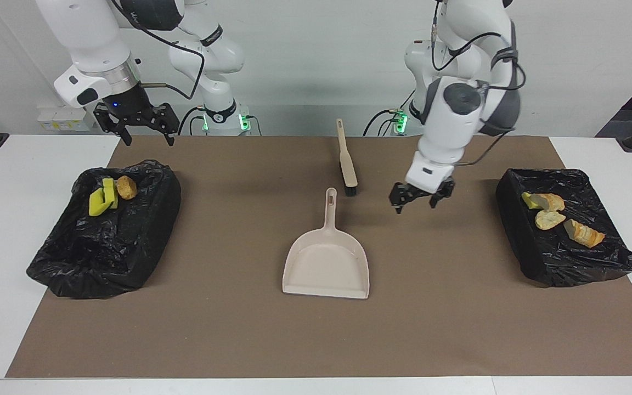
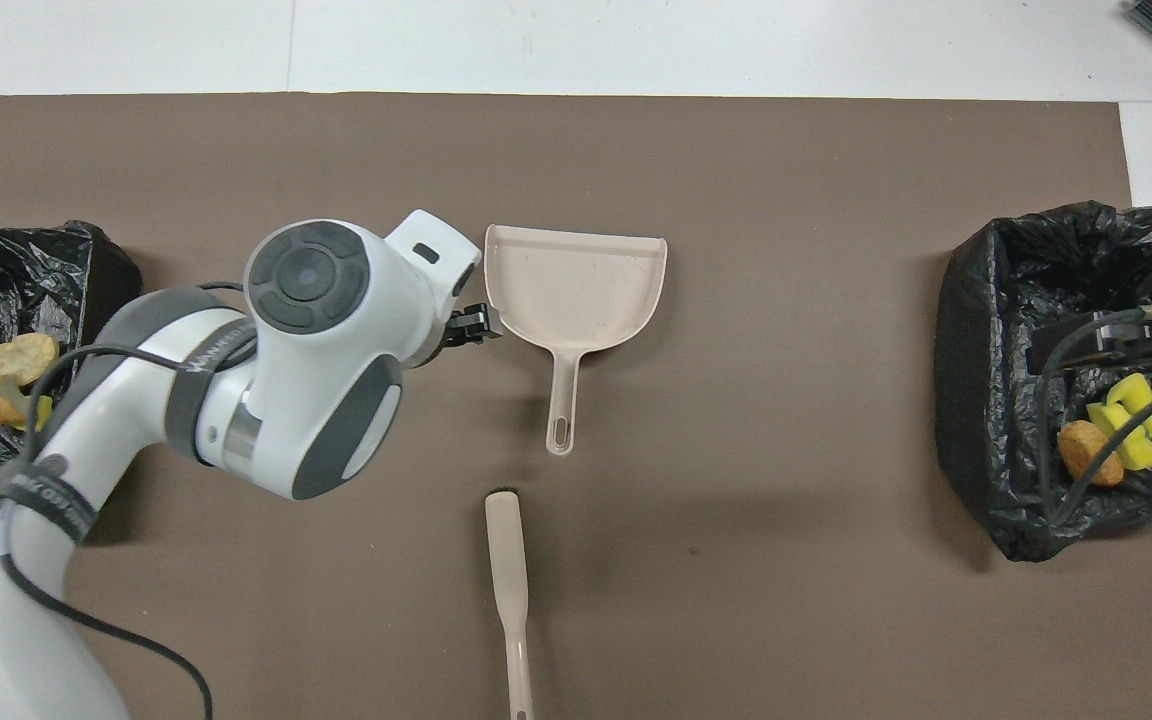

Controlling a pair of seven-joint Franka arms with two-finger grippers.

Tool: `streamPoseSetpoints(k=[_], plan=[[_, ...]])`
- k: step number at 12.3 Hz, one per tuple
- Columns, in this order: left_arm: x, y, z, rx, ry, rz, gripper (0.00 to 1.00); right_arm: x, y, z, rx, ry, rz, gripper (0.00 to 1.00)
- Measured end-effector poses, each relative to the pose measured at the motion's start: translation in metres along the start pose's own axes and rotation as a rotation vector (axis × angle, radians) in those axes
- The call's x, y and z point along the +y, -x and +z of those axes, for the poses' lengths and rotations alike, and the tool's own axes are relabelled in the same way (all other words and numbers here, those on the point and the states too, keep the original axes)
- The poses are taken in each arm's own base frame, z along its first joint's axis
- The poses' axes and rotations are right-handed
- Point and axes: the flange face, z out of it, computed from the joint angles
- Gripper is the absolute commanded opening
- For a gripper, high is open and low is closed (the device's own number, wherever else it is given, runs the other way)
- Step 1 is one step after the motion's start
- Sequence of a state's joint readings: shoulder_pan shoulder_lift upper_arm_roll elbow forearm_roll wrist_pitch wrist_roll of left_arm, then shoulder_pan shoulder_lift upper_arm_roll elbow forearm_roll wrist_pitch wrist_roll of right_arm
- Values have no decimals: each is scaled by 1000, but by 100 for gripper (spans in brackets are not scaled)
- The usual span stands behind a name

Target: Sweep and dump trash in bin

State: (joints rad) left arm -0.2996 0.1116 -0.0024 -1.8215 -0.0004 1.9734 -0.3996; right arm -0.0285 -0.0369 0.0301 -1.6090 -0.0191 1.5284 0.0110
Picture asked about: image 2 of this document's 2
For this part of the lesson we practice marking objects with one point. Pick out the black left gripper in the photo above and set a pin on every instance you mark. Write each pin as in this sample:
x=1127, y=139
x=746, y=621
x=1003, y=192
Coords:
x=451, y=330

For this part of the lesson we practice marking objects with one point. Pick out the beige plastic dustpan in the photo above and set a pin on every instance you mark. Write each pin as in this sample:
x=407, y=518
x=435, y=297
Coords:
x=576, y=290

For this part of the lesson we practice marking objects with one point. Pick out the yellow sponge with green side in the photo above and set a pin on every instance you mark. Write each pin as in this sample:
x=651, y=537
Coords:
x=1141, y=452

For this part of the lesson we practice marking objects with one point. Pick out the brown bread roll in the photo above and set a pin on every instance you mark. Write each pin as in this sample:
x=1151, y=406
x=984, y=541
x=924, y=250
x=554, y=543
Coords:
x=1081, y=445

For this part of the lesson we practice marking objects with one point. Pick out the beige hand brush black bristles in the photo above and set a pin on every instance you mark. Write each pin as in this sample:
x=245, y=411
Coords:
x=506, y=560

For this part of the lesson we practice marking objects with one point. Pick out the small yellow sponge scrap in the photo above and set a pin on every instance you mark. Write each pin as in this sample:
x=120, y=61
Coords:
x=42, y=410

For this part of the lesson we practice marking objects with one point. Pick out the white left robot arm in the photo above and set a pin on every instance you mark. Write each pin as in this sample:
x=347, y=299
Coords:
x=306, y=350

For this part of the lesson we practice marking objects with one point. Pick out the black bag lined trash bin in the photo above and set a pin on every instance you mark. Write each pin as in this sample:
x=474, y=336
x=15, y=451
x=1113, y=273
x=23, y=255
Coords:
x=996, y=400
x=16, y=270

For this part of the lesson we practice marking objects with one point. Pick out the brown table mat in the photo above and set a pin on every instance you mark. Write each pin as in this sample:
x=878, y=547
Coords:
x=736, y=250

